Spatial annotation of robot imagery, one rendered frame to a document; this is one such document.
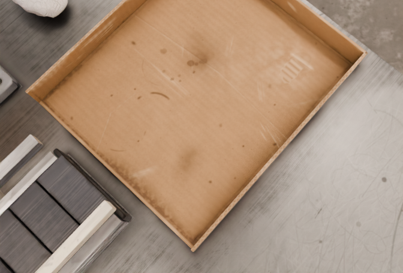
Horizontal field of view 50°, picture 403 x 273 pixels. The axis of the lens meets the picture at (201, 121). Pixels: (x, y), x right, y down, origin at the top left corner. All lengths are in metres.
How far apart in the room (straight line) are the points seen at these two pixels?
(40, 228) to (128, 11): 0.28
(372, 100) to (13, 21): 0.46
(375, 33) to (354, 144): 1.08
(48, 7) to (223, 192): 0.31
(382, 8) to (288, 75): 1.13
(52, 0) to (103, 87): 0.12
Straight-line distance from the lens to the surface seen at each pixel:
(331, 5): 1.60
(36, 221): 0.49
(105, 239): 0.47
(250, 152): 0.52
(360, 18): 1.61
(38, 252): 0.49
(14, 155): 0.42
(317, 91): 0.55
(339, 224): 0.53
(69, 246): 0.44
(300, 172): 0.52
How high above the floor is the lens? 1.34
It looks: 75 degrees down
